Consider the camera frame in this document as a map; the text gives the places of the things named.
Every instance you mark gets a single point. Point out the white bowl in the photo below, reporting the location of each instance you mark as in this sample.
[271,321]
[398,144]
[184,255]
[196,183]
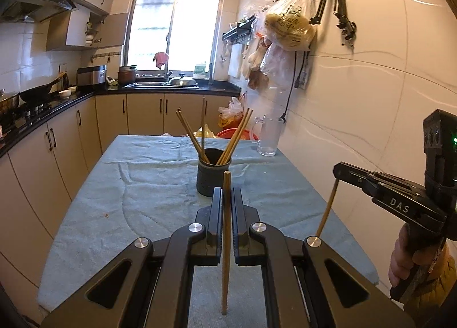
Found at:
[65,94]

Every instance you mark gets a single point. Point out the red basin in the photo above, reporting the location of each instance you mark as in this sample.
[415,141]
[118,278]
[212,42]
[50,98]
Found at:
[246,134]

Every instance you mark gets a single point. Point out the beige base cabinets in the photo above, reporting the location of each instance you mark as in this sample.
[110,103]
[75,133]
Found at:
[32,178]

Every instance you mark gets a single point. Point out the silver rice cooker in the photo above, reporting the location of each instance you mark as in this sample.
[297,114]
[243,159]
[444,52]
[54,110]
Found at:
[91,78]

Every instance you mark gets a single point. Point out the green white carton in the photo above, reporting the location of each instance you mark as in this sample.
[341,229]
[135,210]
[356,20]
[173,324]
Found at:
[200,70]

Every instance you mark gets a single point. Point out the black chopstick holder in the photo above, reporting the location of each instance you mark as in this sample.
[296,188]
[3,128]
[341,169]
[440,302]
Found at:
[210,178]

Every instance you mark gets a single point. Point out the black kitchen countertop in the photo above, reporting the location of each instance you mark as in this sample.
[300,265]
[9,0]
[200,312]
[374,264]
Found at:
[214,90]

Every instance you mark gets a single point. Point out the white hanging cloth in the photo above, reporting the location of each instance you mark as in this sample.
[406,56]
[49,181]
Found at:
[235,60]

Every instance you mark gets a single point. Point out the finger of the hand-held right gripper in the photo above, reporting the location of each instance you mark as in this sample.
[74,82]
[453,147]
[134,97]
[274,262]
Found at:
[353,176]

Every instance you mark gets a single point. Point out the hanging clear plastic bag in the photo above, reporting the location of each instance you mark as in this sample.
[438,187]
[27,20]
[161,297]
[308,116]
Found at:
[282,64]

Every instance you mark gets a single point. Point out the gas stove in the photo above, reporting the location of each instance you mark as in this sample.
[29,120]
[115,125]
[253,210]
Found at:
[32,110]

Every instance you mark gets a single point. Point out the person's right hand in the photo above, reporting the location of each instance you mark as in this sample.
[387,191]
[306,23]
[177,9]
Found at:
[400,256]

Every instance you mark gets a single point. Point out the hanging white plastic bag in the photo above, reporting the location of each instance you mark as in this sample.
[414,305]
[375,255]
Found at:
[254,58]

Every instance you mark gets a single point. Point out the black wok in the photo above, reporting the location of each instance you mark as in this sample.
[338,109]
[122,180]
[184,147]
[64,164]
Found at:
[35,92]

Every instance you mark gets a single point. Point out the steel kitchen sink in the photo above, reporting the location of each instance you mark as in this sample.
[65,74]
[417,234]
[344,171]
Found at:
[146,84]

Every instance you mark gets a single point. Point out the kitchen window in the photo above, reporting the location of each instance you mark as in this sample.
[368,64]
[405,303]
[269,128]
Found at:
[192,28]

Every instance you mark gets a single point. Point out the brown cooking pot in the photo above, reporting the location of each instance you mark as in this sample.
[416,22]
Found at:
[126,76]

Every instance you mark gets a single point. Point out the black wall shelf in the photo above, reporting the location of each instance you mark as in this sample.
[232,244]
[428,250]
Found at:
[239,30]

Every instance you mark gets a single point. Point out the clear glass mug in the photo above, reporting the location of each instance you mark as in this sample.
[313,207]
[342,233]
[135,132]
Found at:
[267,139]

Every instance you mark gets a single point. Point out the long wooden chopstick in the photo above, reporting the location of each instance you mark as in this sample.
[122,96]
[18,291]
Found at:
[226,260]
[328,206]

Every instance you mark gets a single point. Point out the plastic bag of yellow food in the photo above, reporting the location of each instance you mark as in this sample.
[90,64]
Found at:
[289,24]

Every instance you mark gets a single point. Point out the red cloth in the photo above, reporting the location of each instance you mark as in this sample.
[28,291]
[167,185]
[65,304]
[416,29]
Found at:
[161,59]

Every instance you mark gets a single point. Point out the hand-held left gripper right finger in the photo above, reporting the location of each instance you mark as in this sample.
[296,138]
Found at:
[237,221]

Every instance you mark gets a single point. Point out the steel pan lid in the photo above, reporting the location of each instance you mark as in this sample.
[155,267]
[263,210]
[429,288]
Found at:
[182,81]

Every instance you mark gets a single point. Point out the bunch of wooden chopsticks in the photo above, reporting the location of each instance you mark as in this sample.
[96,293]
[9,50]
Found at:
[232,140]

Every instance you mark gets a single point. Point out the blue-green table towel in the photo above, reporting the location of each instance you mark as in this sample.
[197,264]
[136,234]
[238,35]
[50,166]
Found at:
[142,189]

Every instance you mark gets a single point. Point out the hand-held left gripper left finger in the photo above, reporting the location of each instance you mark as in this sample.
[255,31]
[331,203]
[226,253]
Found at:
[217,221]

